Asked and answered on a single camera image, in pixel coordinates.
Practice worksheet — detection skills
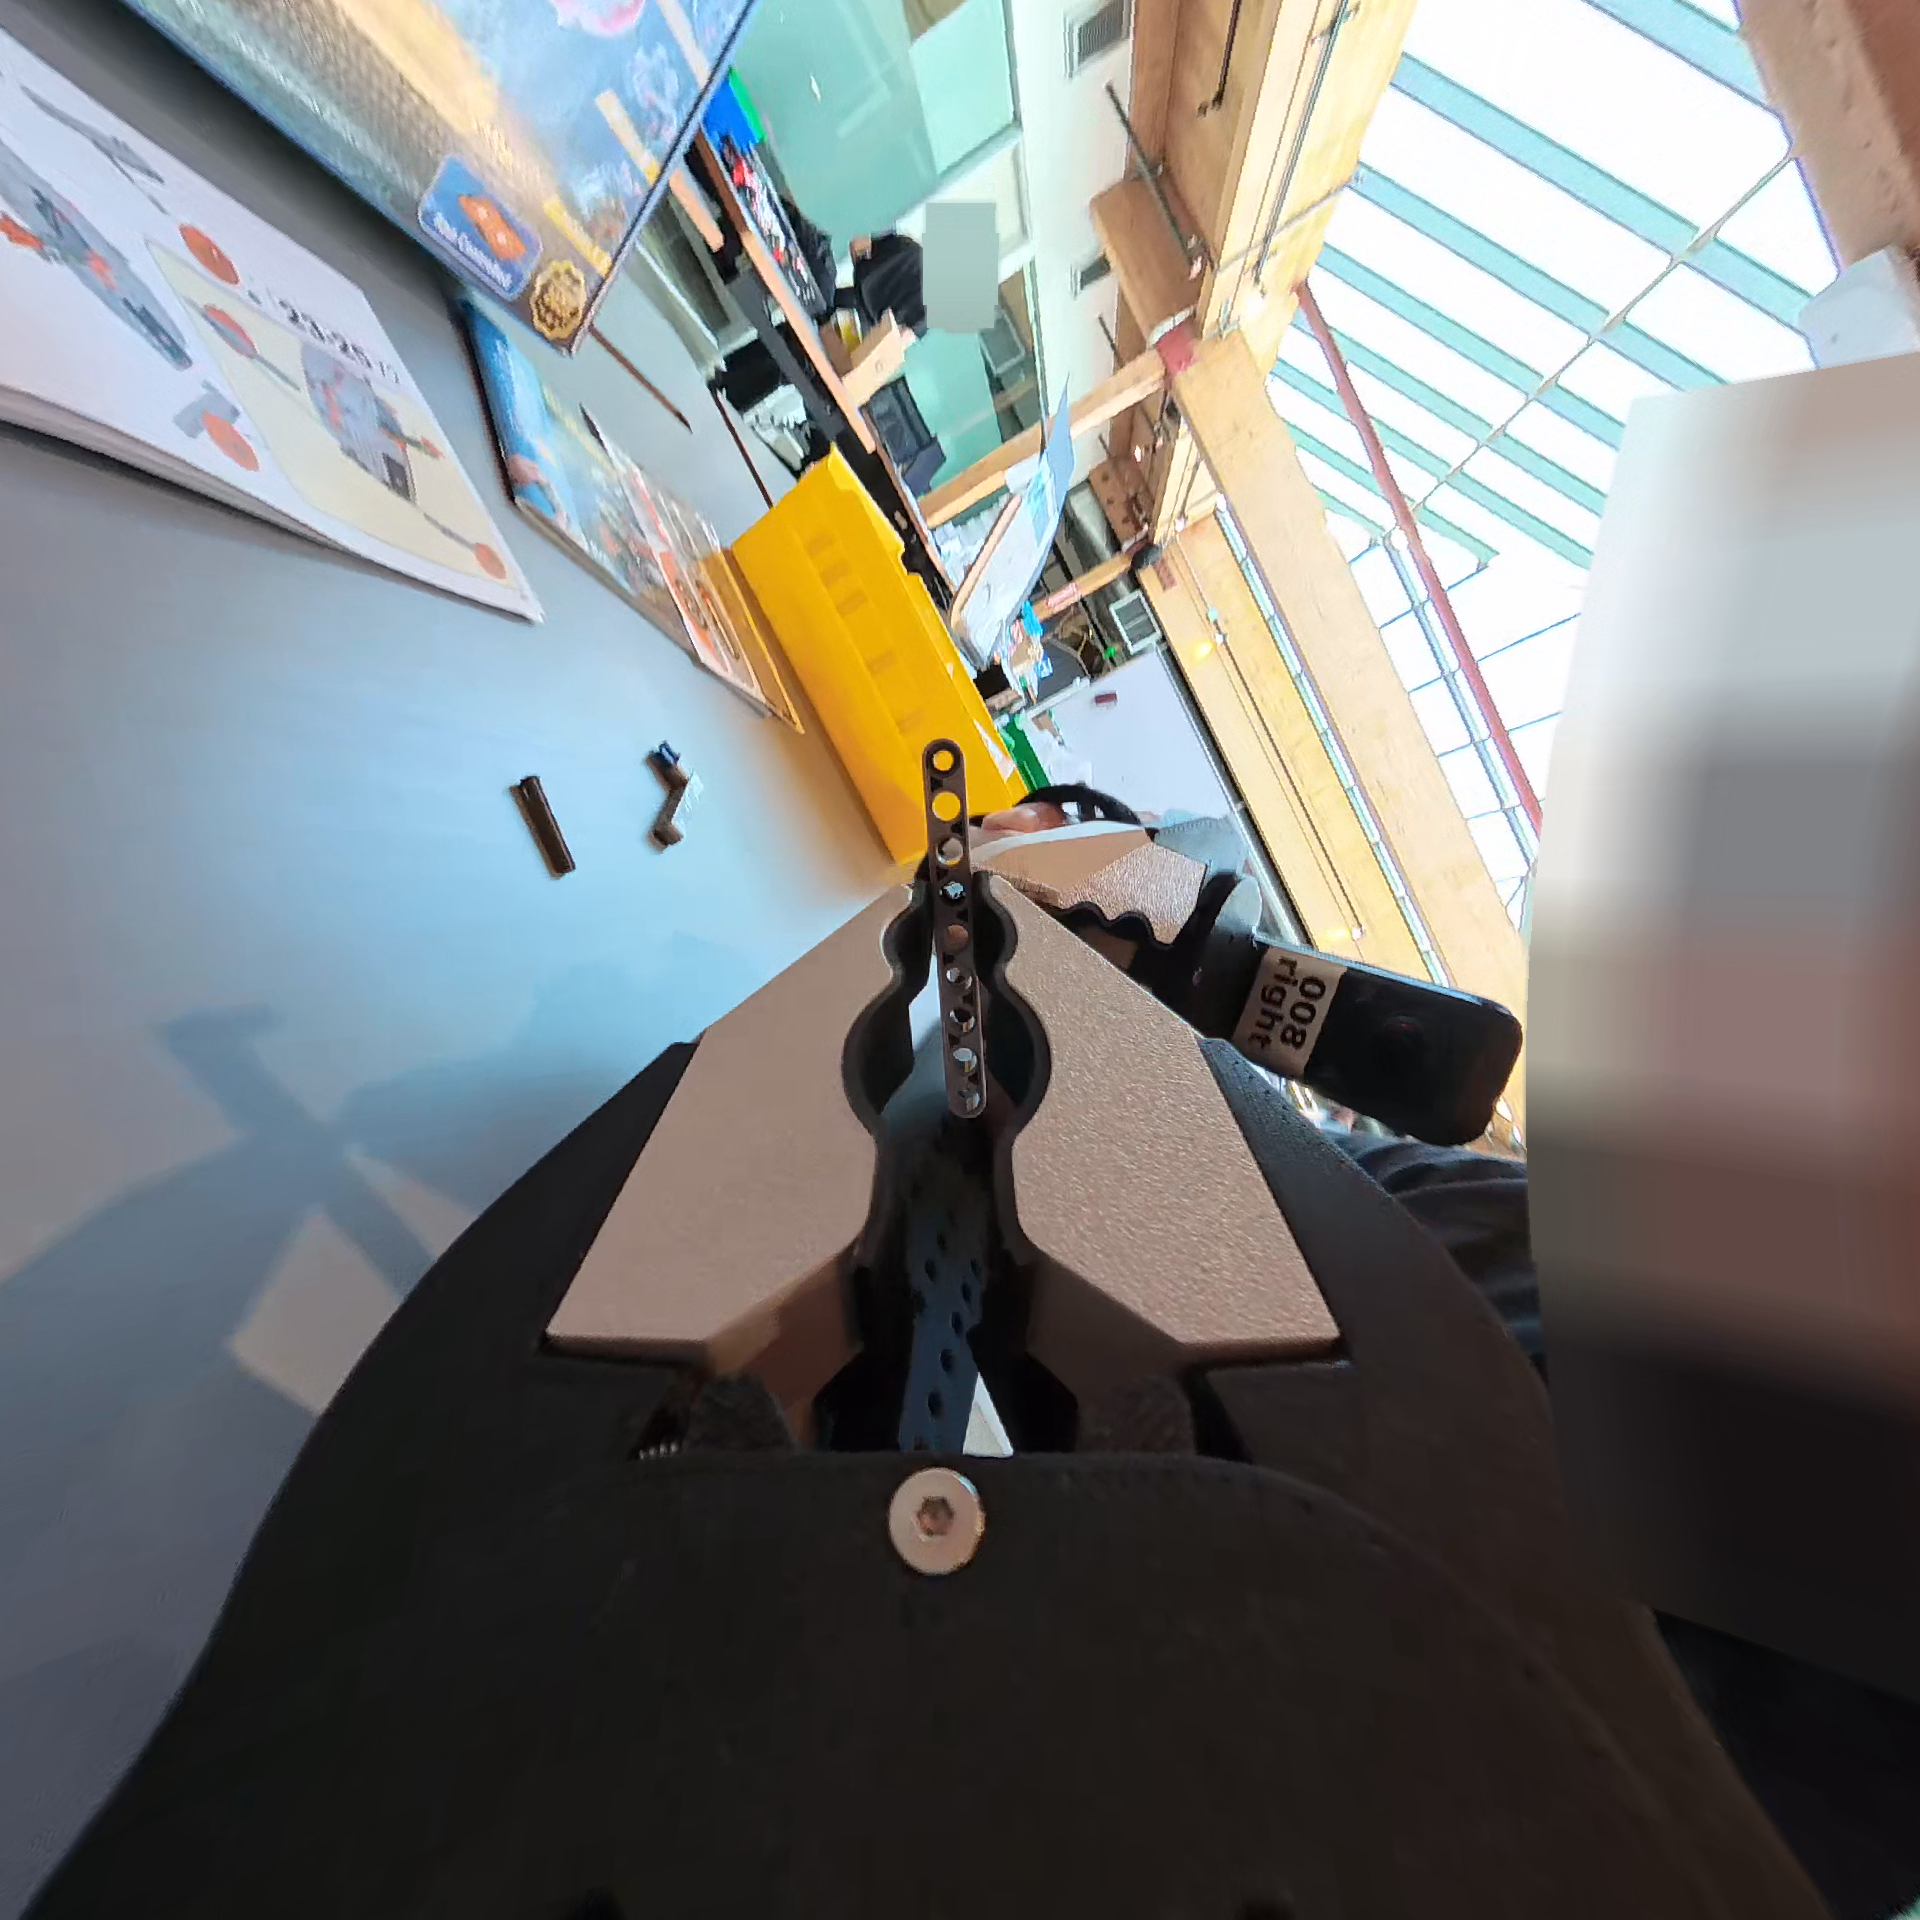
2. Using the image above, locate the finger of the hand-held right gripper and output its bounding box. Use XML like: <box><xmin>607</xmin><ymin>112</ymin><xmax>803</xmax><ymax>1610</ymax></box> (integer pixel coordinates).
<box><xmin>975</xmin><ymin>818</ymin><xmax>1164</xmax><ymax>885</ymax></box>
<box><xmin>1031</xmin><ymin>837</ymin><xmax>1211</xmax><ymax>966</ymax></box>

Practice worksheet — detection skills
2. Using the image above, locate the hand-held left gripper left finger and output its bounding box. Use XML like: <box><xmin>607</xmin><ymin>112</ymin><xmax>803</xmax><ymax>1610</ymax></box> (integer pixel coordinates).
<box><xmin>549</xmin><ymin>881</ymin><xmax>932</xmax><ymax>1405</ymax></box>

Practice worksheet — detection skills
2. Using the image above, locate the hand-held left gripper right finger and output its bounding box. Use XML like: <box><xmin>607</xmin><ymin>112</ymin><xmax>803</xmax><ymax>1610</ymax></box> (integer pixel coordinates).
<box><xmin>980</xmin><ymin>881</ymin><xmax>1338</xmax><ymax>1411</ymax></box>

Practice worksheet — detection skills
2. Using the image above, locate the dark perforated toy beam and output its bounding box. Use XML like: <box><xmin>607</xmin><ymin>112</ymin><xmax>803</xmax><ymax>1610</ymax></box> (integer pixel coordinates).
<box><xmin>897</xmin><ymin>737</ymin><xmax>1001</xmax><ymax>1457</ymax></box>

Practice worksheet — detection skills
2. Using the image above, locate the grey desk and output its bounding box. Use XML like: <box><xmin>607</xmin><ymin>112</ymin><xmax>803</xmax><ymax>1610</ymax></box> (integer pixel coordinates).
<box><xmin>0</xmin><ymin>0</ymin><xmax>942</xmax><ymax>1920</ymax></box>

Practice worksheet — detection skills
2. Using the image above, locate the person's dark clothing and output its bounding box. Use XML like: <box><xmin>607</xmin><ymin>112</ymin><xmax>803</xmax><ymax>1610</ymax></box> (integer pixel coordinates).
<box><xmin>1332</xmin><ymin>1126</ymin><xmax>1552</xmax><ymax>1373</ymax></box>

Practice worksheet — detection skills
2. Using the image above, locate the yellow plastic bin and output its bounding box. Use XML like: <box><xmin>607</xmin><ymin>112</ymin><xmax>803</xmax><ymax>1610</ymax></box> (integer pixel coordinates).
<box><xmin>724</xmin><ymin>446</ymin><xmax>1031</xmax><ymax>868</ymax></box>

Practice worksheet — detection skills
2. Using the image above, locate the small dark straight brick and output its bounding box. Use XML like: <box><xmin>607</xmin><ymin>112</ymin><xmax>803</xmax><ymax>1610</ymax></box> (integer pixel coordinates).
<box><xmin>509</xmin><ymin>775</ymin><xmax>578</xmax><ymax>881</ymax></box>

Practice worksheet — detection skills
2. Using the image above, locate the black storage shelf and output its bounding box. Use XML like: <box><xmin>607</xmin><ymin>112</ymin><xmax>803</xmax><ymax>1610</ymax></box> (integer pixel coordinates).
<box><xmin>682</xmin><ymin>68</ymin><xmax>965</xmax><ymax>588</ymax></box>

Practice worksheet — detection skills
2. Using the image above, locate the building instruction booklet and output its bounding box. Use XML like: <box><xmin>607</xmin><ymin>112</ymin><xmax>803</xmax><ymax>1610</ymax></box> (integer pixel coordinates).
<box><xmin>0</xmin><ymin>28</ymin><xmax>546</xmax><ymax>626</ymax></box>

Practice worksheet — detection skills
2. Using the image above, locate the large toy set box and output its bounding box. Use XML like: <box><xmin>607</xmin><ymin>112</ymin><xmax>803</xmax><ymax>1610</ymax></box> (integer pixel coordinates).
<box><xmin>120</xmin><ymin>0</ymin><xmax>760</xmax><ymax>357</ymax></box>

